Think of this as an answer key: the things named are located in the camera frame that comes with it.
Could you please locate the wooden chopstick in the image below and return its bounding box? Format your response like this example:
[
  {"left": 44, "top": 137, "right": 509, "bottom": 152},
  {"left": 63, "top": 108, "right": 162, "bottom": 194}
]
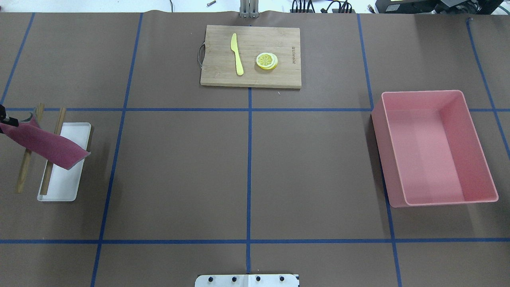
[
  {"left": 15, "top": 103, "right": 45, "bottom": 194},
  {"left": 39, "top": 107, "right": 66, "bottom": 196}
]

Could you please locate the right wooden chopstick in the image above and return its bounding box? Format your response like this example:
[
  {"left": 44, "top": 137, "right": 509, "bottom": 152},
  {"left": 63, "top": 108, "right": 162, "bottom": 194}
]
[{"left": 39, "top": 107, "right": 66, "bottom": 196}]

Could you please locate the white rectangular tray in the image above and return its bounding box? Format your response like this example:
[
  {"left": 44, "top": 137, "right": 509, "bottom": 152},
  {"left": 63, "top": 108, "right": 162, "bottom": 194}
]
[{"left": 37, "top": 122, "right": 92, "bottom": 202}]

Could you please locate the pink plastic bin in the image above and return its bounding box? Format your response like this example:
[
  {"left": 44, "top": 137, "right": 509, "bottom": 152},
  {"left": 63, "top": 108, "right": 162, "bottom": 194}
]
[{"left": 371, "top": 90, "right": 499, "bottom": 208}]

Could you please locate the bamboo cutting board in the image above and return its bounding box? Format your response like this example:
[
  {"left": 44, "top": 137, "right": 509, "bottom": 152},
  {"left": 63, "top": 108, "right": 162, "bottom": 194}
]
[{"left": 200, "top": 24, "right": 302, "bottom": 89}]

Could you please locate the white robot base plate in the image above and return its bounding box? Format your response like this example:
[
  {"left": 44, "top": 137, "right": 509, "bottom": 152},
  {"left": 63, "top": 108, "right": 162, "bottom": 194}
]
[{"left": 194, "top": 274, "right": 300, "bottom": 287}]

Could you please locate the yellow plastic knife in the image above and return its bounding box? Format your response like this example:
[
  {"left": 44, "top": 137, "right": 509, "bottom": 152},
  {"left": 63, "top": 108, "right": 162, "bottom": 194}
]
[{"left": 230, "top": 33, "right": 244, "bottom": 76}]

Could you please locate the left wooden chopstick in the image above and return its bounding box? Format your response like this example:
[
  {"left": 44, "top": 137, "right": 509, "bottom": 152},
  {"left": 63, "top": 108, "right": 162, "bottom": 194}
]
[{"left": 15, "top": 103, "right": 45, "bottom": 194}]

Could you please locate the magenta wiping cloth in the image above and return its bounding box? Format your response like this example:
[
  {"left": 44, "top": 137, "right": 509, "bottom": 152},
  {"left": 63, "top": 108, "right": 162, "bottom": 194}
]
[{"left": 0, "top": 117, "right": 90, "bottom": 170}]

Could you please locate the aluminium frame post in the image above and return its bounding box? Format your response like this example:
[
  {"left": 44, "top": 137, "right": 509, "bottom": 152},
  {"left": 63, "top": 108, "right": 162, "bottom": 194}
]
[{"left": 239, "top": 0, "right": 260, "bottom": 18}]

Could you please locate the lemon slice toy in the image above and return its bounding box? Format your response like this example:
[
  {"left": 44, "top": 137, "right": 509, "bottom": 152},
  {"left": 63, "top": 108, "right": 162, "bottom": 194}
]
[{"left": 255, "top": 52, "right": 279, "bottom": 70}]

